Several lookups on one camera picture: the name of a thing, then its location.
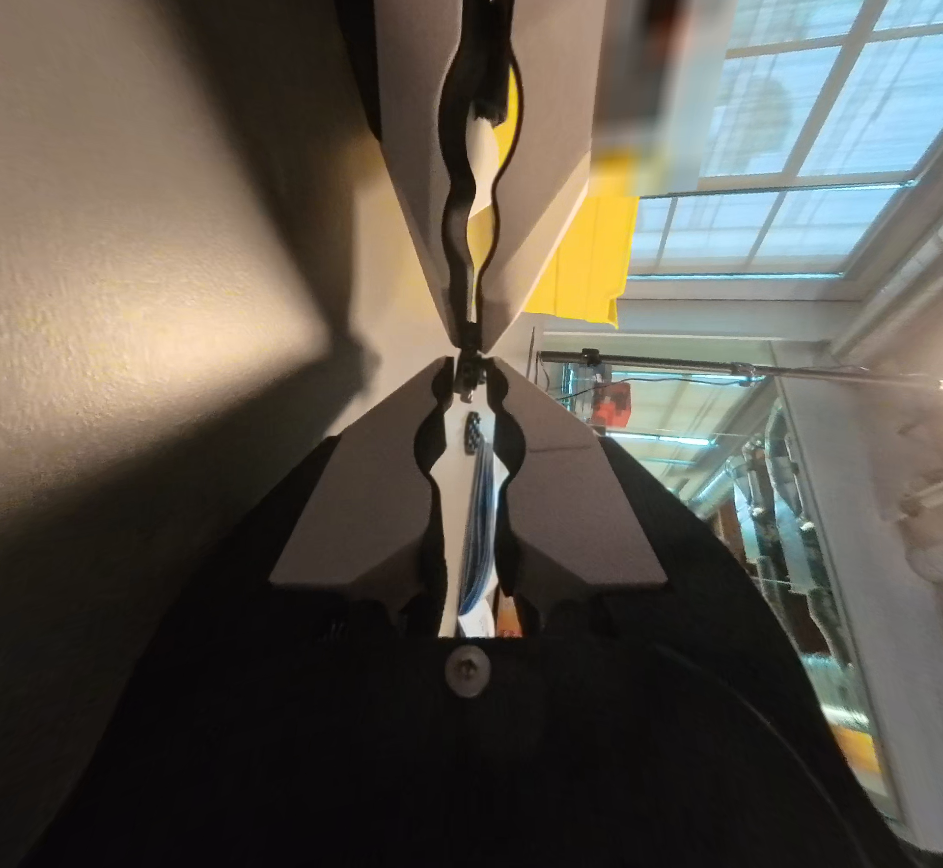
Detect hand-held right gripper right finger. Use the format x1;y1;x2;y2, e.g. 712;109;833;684
480;356;670;626

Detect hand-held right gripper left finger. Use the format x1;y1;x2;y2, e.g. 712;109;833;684
267;356;459;635

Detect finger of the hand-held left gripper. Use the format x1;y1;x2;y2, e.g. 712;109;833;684
370;0;480;340
475;0;620;353

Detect yellow plastic bin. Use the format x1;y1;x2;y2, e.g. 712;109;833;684
468;65;640;329

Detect open lego instruction booklet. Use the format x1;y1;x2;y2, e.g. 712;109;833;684
455;441;511;637

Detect red storage box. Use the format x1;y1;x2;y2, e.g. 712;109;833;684
593;382;635;427

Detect black light stand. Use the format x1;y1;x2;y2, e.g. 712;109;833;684
536;347;943;390

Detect silver metal pipes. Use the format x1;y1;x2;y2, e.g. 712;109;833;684
725;400;844;655

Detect large window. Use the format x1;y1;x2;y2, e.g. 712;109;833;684
630;0;943;280

